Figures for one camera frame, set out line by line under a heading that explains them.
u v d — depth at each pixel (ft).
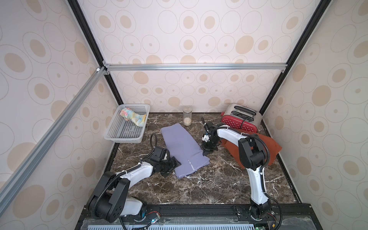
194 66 2.98
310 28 2.44
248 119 3.00
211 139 2.78
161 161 2.43
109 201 1.37
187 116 3.55
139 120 3.57
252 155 1.87
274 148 2.88
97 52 2.74
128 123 3.70
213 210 2.45
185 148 3.22
